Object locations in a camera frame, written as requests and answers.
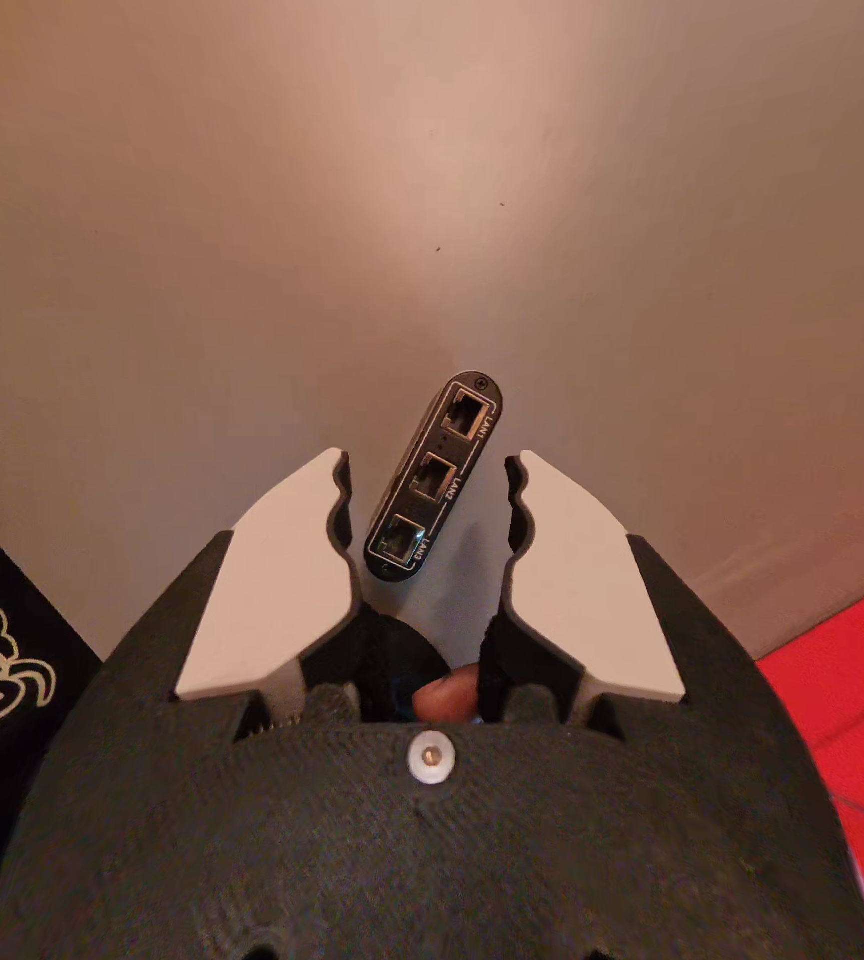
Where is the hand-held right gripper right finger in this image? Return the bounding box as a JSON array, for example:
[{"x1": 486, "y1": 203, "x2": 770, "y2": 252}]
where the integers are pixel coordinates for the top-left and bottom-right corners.
[{"x1": 501, "y1": 448, "x2": 688, "y2": 721}]

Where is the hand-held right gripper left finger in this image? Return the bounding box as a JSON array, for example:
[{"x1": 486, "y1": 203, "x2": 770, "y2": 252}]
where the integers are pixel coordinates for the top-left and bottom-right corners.
[{"x1": 173, "y1": 447, "x2": 363, "y2": 717}]

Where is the black ethernet hub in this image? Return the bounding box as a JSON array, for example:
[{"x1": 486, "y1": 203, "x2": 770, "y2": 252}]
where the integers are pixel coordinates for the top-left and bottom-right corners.
[{"x1": 363, "y1": 369, "x2": 504, "y2": 584}]

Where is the person's right hand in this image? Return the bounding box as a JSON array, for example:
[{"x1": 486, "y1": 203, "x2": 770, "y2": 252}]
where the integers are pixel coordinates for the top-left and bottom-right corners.
[{"x1": 411, "y1": 666, "x2": 479, "y2": 726}]

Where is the black printed cloth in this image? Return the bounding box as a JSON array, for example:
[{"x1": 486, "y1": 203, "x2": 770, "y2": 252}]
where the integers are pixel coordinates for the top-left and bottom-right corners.
[{"x1": 0, "y1": 491, "x2": 103, "y2": 946}]

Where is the red plastic bin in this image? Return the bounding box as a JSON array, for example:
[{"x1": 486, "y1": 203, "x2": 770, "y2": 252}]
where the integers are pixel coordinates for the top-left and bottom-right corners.
[{"x1": 756, "y1": 570, "x2": 864, "y2": 960}]

